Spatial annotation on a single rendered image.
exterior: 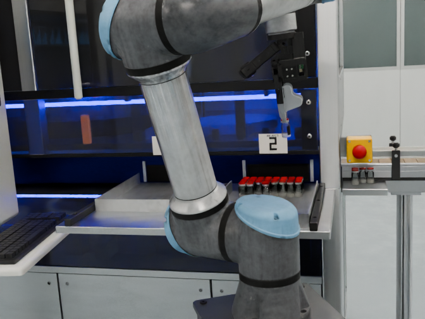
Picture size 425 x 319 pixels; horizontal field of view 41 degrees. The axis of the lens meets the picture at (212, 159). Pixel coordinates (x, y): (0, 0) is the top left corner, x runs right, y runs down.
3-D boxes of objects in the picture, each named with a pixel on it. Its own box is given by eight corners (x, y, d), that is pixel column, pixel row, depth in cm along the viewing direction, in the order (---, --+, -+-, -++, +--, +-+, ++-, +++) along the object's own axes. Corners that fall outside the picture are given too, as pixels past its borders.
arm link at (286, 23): (262, 17, 131) (265, 17, 139) (264, 37, 132) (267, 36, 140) (294, 12, 129) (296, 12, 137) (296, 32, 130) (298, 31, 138)
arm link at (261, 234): (284, 285, 99) (281, 211, 96) (219, 273, 106) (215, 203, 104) (311, 262, 109) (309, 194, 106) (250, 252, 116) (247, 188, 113)
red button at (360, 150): (352, 157, 164) (351, 143, 164) (366, 157, 163) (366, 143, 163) (352, 159, 161) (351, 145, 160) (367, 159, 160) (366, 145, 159)
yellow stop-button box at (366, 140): (346, 158, 171) (346, 135, 170) (371, 158, 169) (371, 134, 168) (346, 163, 164) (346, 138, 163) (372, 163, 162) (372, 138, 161)
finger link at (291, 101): (304, 121, 134) (300, 82, 133) (279, 124, 136) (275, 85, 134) (304, 120, 137) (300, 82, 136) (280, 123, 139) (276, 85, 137)
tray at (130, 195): (139, 183, 190) (138, 173, 190) (214, 183, 184) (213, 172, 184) (95, 211, 158) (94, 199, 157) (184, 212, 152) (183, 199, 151)
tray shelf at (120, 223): (126, 188, 192) (125, 183, 192) (336, 188, 175) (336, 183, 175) (55, 233, 146) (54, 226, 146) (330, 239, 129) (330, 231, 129)
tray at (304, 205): (231, 192, 171) (230, 180, 171) (318, 192, 165) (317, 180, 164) (202, 225, 139) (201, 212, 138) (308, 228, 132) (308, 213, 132)
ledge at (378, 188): (343, 184, 180) (343, 178, 180) (385, 184, 177) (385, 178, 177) (342, 195, 167) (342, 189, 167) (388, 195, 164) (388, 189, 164)
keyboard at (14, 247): (29, 219, 182) (28, 211, 181) (71, 218, 180) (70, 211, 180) (-38, 265, 143) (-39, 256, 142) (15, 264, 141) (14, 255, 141)
